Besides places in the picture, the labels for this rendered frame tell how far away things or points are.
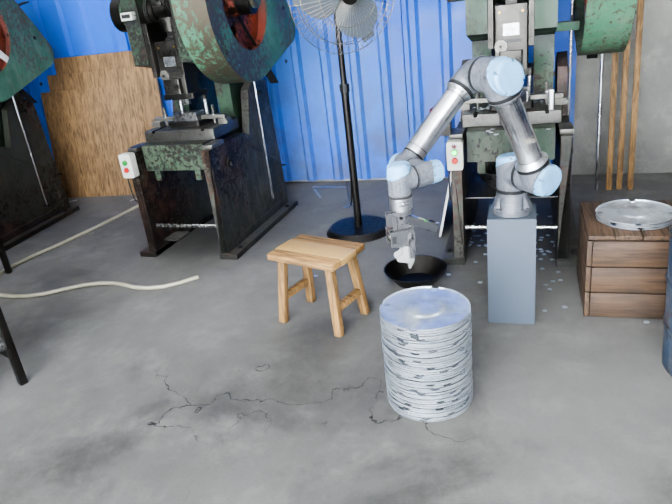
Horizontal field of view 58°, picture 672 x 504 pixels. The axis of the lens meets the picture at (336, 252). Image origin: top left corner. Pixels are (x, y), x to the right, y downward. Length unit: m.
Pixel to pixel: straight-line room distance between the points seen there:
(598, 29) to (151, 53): 2.22
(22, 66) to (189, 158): 1.55
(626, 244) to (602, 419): 0.72
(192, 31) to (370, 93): 1.66
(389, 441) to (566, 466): 0.52
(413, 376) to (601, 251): 0.95
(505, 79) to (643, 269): 0.96
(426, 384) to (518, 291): 0.71
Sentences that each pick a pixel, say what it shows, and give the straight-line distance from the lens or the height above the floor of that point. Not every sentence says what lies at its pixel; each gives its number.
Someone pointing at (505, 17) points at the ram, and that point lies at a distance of 3.00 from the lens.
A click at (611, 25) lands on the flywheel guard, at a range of 2.80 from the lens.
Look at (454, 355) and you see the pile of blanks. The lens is 1.93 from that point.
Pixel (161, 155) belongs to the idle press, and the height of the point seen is 0.59.
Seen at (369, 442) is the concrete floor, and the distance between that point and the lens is 1.99.
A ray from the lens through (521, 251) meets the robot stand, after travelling 2.41.
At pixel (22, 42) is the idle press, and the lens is 4.64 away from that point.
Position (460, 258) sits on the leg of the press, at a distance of 3.06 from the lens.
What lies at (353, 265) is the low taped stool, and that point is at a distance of 2.55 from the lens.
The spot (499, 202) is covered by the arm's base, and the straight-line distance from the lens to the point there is 2.40.
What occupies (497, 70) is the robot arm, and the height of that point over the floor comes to 1.02.
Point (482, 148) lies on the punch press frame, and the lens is 2.94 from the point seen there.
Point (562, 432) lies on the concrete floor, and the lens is 2.04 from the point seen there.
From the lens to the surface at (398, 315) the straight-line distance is 1.94.
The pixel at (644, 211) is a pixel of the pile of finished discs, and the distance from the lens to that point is 2.68.
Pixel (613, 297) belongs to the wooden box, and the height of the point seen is 0.09.
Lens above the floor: 1.29
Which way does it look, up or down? 23 degrees down
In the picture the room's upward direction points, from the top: 7 degrees counter-clockwise
